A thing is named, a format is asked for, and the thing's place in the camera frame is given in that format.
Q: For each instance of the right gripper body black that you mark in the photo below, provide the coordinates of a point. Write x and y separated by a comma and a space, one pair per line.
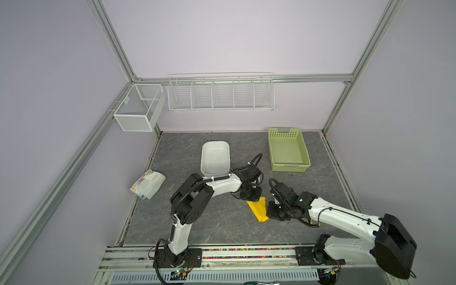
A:
276, 211

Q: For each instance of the yellow paper napkin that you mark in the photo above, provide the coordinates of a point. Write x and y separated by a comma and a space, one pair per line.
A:
259, 209

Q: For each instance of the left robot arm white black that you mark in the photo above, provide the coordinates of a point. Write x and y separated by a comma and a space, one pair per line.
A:
192, 198

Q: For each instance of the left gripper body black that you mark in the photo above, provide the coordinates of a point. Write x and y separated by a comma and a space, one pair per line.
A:
252, 193

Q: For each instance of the white oval plastic tub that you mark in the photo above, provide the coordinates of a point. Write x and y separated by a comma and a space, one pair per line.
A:
215, 159

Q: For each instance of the green perforated plastic basket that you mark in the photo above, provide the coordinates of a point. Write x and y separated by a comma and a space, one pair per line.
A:
288, 152

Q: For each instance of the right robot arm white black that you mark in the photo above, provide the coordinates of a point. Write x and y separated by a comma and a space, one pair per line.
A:
380, 240

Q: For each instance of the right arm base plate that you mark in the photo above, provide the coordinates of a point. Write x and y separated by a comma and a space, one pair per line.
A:
307, 256

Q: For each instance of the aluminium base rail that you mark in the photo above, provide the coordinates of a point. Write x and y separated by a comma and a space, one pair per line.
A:
218, 257

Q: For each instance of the white mesh box basket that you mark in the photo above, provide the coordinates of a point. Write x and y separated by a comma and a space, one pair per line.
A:
140, 108

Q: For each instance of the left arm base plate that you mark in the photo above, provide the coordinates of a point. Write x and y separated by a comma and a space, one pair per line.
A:
191, 257

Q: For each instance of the yellow black pliers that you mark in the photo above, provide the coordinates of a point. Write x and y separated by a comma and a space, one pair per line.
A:
314, 224

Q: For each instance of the white wire wall rack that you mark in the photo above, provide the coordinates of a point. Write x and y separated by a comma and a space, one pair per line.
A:
204, 92

